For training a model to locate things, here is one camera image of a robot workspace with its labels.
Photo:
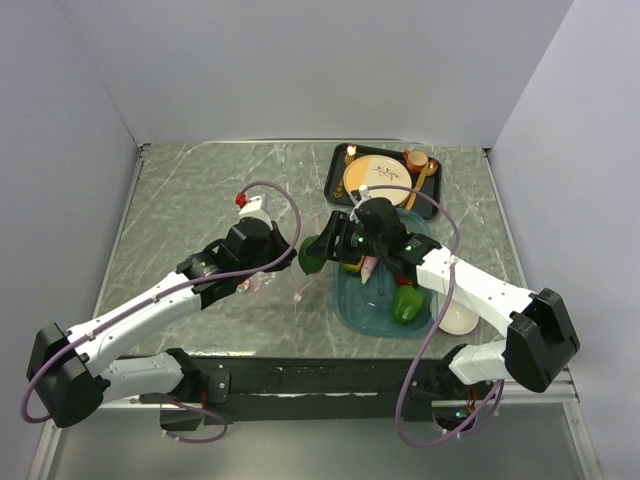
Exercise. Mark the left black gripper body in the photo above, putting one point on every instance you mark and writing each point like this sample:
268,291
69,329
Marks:
272,249

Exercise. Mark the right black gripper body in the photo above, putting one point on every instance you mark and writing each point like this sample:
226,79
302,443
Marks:
378,247

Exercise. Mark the yellow green mango toy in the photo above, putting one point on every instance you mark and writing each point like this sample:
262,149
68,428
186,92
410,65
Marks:
352,268

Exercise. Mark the purple eggplant toy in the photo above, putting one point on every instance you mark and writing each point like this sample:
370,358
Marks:
368,267

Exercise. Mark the green lime toy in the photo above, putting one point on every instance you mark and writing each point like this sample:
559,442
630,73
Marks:
308,263

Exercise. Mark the watermelon slice toy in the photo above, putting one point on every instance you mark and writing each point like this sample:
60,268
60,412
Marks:
244,286

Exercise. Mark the clear zip top bag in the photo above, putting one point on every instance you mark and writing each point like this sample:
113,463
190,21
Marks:
285,287

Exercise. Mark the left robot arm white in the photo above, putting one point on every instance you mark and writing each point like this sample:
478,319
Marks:
74,371

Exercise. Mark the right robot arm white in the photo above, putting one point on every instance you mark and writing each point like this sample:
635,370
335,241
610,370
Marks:
538,337

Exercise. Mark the teal plastic food container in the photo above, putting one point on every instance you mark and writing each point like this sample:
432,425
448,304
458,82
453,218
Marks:
367,308

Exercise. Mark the black serving tray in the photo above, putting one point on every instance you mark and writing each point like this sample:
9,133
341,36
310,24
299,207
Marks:
431,186

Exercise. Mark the cream orange plate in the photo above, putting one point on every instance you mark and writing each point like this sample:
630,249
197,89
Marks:
376,170

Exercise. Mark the green bell pepper toy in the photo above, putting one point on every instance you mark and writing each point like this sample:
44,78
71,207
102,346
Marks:
407,303

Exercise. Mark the gold spoon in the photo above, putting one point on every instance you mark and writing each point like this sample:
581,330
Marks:
429,170

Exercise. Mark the orange small cup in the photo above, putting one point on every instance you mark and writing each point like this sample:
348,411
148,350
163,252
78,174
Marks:
415,160

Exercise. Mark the gold fork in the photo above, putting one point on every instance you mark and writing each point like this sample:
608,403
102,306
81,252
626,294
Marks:
349,158

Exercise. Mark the white bowl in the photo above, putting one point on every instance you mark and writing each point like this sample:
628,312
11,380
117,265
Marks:
458,320

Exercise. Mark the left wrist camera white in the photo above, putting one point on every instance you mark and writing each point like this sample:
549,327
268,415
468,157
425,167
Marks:
256,207

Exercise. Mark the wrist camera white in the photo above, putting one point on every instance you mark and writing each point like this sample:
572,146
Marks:
364,195
256,207

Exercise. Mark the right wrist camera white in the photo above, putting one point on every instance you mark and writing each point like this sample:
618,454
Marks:
364,195

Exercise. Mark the black base frame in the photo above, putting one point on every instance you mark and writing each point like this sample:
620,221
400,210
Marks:
276,389

